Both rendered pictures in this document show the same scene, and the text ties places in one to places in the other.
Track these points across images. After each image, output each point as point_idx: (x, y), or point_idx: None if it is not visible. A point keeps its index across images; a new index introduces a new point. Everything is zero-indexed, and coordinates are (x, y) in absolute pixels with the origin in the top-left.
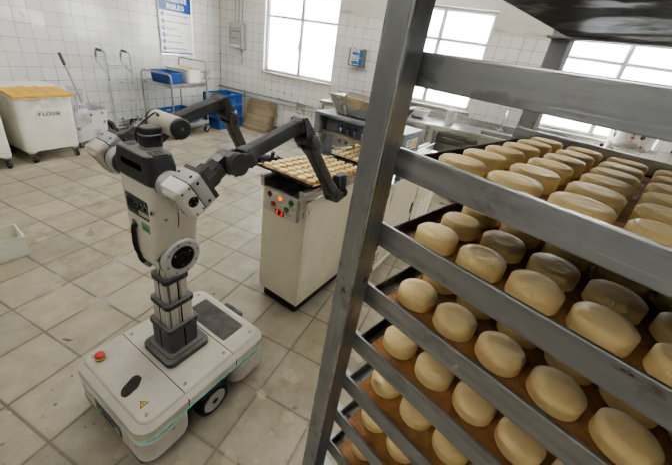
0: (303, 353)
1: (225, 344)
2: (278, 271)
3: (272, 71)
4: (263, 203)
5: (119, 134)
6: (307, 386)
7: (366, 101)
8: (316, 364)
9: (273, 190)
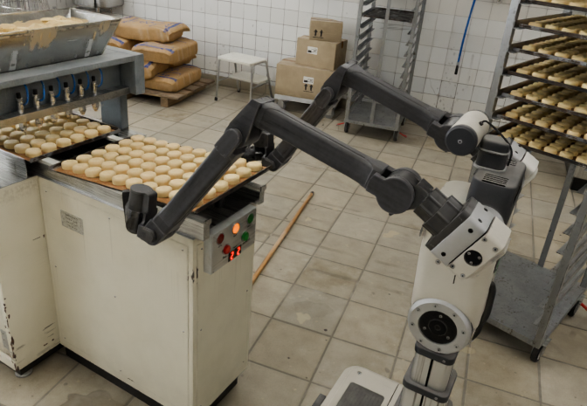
0: (312, 367)
1: (390, 393)
2: (224, 352)
3: None
4: (194, 276)
5: (474, 198)
6: (357, 361)
7: (3, 27)
8: (325, 354)
9: (224, 228)
